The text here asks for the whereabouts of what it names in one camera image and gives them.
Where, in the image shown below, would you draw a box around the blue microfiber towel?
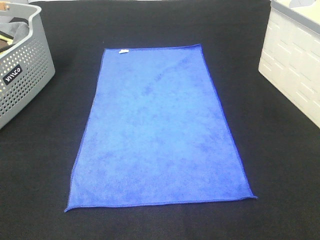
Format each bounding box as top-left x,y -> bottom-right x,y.
66,44 -> 254,210

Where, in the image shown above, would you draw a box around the yellow and brown folded cloths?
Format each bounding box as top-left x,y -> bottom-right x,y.
0,31 -> 14,53

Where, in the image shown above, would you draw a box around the grey cloth in basket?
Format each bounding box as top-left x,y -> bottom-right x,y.
0,21 -> 29,44

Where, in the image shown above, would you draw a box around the grey perforated plastic basket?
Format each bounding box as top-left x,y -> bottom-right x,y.
0,1 -> 56,127

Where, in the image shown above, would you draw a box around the white towel label tag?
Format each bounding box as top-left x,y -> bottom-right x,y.
118,49 -> 130,54

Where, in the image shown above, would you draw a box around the white plastic storage crate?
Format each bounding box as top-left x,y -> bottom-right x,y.
258,0 -> 320,126

